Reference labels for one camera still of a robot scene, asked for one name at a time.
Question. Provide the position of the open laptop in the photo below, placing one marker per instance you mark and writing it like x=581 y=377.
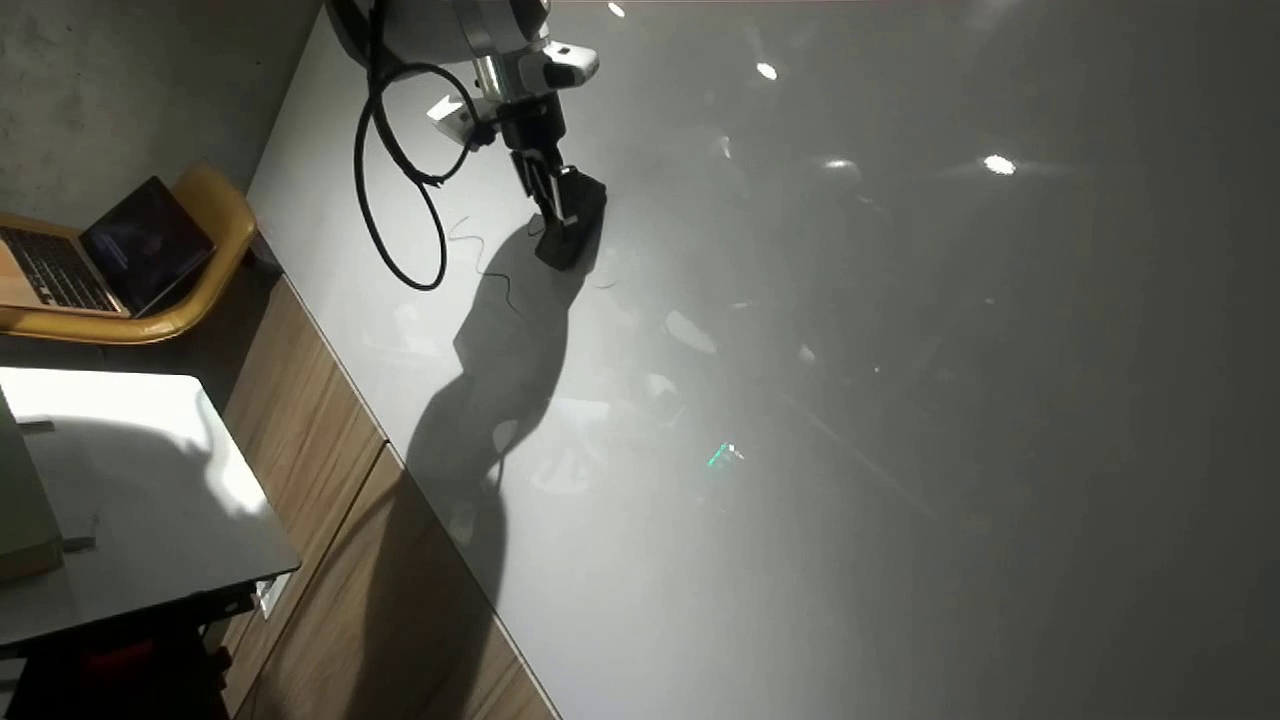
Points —
x=132 y=254

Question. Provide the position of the white side table board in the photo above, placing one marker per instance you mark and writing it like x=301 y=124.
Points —
x=163 y=535

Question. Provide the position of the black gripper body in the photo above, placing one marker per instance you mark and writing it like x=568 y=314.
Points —
x=534 y=124

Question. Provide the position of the yellow chair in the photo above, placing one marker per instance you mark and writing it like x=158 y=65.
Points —
x=201 y=284

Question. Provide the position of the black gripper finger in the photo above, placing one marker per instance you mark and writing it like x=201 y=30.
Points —
x=540 y=184
x=568 y=188

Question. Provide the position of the black whiteboard eraser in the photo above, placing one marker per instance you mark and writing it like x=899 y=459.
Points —
x=574 y=242

